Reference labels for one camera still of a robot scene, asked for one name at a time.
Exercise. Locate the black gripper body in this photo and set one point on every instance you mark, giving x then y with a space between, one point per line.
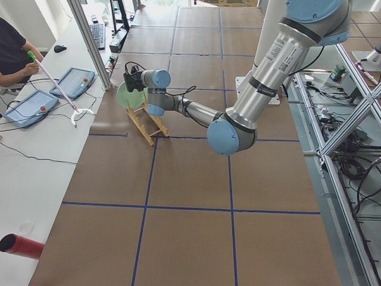
133 84

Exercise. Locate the light green round plate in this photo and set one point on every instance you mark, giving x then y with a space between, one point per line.
128 99

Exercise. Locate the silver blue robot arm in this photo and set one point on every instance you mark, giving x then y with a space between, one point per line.
305 24

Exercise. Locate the wooden dish rack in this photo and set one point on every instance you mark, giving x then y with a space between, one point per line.
148 125

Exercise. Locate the person's hand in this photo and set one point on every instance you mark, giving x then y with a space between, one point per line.
30 69

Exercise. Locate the right blue teach pendant tablet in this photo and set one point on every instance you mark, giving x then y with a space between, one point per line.
75 81

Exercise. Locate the blue teach pendant tablet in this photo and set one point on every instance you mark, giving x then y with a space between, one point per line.
31 109
75 81

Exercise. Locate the black keyboard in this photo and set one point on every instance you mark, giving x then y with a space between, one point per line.
98 33

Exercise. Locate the reacher grabber stick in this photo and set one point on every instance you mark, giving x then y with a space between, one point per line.
77 111

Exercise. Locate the black computer mouse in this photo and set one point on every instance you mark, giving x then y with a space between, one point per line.
59 48

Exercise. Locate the left blue teach pendant tablet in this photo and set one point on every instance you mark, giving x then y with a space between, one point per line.
31 109

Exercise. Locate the person in black shirt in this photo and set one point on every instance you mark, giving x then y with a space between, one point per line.
14 56

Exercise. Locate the red cylinder tube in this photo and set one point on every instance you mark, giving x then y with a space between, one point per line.
21 246

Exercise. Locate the green electronic box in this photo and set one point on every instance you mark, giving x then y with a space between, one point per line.
338 71

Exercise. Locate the aluminium frame post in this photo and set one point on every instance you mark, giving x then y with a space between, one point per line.
80 18

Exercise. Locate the aluminium lattice frame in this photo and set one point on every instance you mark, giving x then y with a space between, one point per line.
339 127

